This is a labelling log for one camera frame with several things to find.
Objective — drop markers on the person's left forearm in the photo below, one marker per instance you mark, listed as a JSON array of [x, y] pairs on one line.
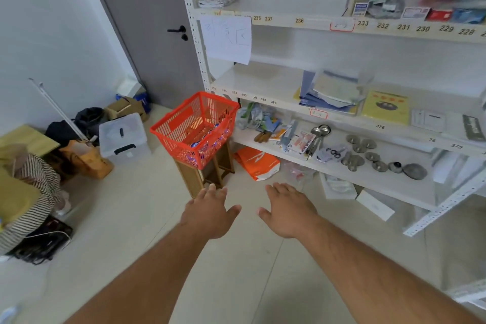
[[144, 282]]

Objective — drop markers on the yellow paper bag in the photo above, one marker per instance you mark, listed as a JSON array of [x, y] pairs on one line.
[[91, 164]]

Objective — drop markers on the group of metal lids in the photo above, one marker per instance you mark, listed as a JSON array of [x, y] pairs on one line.
[[414, 171]]

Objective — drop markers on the grey door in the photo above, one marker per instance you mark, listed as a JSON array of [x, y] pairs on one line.
[[144, 12]]

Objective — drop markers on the person's right forearm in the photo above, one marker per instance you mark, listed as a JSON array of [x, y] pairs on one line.
[[379, 282]]

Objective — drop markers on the yellow book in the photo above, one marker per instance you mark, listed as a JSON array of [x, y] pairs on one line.
[[385, 107]]

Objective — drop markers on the black woven bag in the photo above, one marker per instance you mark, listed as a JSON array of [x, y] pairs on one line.
[[41, 244]]

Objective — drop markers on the orange white bag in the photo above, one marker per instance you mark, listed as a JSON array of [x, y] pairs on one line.
[[258, 164]]

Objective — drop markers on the metal spoon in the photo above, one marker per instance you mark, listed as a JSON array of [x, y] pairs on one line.
[[325, 129], [316, 131]]

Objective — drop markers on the packet with black rings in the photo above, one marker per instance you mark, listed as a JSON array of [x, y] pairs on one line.
[[332, 153]]

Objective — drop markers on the white pole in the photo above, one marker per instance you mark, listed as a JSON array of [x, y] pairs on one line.
[[57, 107]]

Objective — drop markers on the white card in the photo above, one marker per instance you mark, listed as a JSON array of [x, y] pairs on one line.
[[429, 120]]

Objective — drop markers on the pile of blue cans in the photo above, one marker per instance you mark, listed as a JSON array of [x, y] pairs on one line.
[[195, 144]]

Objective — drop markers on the wooden stool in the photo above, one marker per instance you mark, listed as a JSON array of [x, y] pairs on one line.
[[186, 179]]

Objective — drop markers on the brown cardboard box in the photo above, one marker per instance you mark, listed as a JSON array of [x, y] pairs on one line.
[[129, 107]]

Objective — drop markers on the white metal storage rack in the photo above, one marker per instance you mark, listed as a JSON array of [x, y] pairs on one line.
[[265, 77]]

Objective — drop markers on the stack of blue folders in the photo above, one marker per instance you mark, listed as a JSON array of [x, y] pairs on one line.
[[330, 96]]

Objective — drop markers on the white paper sign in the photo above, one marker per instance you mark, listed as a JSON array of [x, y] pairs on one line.
[[228, 39]]

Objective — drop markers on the black white booklet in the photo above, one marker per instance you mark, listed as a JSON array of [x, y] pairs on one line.
[[471, 128]]

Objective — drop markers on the small brown pouch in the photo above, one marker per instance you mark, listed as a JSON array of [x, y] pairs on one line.
[[262, 136]]

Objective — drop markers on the white blister packet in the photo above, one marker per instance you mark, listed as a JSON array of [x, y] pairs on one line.
[[303, 141]]

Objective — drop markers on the blue box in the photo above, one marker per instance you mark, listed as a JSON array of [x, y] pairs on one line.
[[143, 101]]

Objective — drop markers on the thin yellow booklet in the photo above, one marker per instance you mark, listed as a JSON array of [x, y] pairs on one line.
[[296, 95]]

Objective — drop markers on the blue green packets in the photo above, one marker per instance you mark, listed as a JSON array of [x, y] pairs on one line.
[[262, 118]]

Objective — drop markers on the wooden table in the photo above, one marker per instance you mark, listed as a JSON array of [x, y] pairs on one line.
[[30, 139]]

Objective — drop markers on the black bin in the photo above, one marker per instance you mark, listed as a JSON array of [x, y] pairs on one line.
[[91, 120]]

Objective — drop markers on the person's right hand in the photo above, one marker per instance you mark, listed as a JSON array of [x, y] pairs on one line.
[[292, 217]]

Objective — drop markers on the clear plastic storage box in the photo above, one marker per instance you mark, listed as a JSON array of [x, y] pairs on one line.
[[110, 137]]

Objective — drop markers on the red plastic shopping basket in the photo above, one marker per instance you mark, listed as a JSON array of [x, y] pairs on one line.
[[182, 154]]

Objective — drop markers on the person's left hand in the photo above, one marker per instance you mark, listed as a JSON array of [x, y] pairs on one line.
[[209, 217]]

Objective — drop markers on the white flat box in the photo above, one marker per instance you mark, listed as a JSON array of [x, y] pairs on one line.
[[376, 205], [338, 187]]

